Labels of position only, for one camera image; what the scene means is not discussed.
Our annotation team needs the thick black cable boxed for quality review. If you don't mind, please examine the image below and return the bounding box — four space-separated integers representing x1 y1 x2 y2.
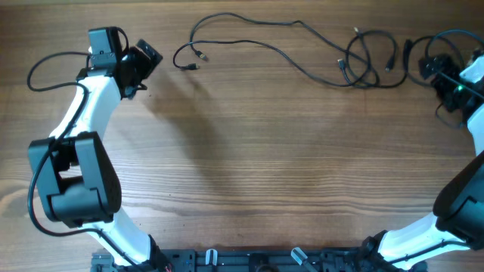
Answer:
401 35 467 90

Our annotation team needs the thin black USB cable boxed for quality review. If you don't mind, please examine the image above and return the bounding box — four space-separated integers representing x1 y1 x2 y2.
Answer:
188 11 380 88

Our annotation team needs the short black USB cable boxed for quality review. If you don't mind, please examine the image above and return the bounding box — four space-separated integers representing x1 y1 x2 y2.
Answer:
172 26 375 88

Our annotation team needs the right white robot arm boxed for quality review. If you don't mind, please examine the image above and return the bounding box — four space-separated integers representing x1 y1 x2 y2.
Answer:
355 55 483 271

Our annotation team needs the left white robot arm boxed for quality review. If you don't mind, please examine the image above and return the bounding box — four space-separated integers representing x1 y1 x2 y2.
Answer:
27 38 172 271

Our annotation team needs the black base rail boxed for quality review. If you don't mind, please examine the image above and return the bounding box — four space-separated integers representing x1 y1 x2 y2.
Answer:
90 247 428 272

